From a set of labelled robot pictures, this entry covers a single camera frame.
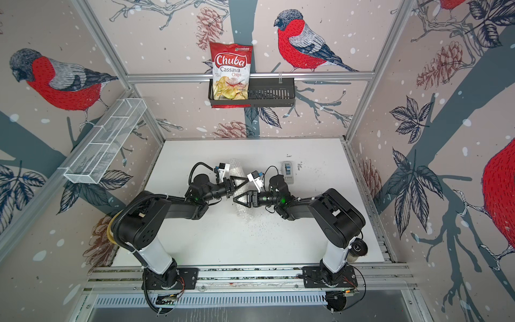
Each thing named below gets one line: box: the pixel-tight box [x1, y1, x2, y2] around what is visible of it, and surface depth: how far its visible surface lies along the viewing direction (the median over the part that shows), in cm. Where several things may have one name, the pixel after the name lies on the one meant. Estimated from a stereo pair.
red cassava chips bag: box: [209, 41, 253, 109], surface depth 86 cm
